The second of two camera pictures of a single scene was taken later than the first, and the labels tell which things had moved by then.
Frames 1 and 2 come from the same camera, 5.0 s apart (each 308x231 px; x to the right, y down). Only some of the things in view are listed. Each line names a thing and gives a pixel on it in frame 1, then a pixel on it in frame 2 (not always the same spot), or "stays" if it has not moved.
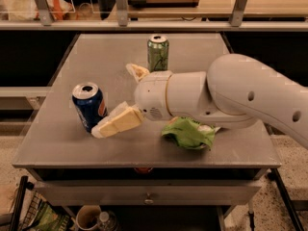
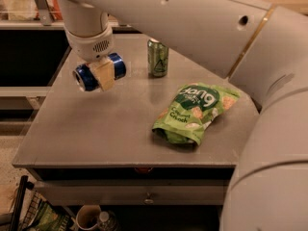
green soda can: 158,47 stays
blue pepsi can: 89,103 → 84,76
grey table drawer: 148,192 stays
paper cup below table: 88,217 stays
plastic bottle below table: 108,220 stays
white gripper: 151,95 → 90,47
